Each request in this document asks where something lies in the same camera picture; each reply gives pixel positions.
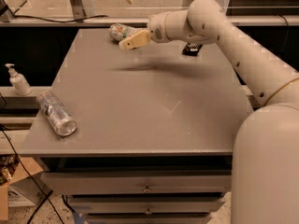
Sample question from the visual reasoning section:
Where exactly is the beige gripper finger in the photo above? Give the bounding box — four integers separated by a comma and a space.
119, 30, 151, 50

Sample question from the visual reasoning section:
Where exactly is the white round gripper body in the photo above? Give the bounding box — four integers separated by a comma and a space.
147, 13, 168, 43

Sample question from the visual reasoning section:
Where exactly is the green white 7up can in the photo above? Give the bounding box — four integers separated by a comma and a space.
109, 23, 138, 41

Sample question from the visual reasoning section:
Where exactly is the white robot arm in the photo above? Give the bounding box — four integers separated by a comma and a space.
119, 0, 299, 224

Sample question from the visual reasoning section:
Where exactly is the grey drawer cabinet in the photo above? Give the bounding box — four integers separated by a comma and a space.
19, 27, 254, 224

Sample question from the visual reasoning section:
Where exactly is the white pump dispenser bottle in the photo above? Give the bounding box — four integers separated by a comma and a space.
6, 63, 32, 96

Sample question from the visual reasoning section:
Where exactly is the top grey drawer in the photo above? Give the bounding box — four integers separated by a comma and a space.
41, 172, 231, 195

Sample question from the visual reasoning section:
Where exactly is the grey drawer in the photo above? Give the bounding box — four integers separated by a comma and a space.
69, 195, 224, 214
86, 214, 212, 224
41, 172, 231, 195

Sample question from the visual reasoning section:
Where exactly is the middle grey drawer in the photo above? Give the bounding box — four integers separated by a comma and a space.
69, 195, 224, 214

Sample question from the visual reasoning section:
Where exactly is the cardboard box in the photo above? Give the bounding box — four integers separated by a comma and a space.
0, 158, 43, 221

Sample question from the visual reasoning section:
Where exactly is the bottom grey drawer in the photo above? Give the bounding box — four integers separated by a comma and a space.
86, 214, 212, 224

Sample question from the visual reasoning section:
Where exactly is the left metal bracket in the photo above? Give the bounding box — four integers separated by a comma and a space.
69, 0, 85, 20

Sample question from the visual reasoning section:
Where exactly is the black cable on ledge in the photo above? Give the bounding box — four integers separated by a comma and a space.
12, 14, 108, 24

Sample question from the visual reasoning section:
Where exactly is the black floor cable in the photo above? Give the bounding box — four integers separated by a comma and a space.
0, 124, 66, 224

